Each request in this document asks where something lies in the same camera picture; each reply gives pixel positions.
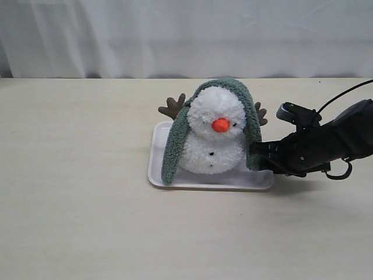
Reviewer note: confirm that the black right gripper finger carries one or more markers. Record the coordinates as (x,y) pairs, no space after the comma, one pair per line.
(268,166)

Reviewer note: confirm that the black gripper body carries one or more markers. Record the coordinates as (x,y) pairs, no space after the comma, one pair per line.
(309,150)

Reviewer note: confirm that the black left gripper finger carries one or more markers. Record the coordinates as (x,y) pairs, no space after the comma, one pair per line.
(266,152)

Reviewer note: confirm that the white rectangular tray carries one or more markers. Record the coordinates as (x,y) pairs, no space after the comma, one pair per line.
(237,179)

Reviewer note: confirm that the white plush snowman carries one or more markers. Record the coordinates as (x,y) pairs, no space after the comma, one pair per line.
(215,137)

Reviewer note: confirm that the green knitted scarf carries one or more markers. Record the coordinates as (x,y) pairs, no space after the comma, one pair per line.
(175,151)

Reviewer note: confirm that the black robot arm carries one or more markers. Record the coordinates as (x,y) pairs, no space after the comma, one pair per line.
(355,126)

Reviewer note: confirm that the white backdrop curtain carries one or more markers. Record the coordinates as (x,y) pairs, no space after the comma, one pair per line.
(186,39)

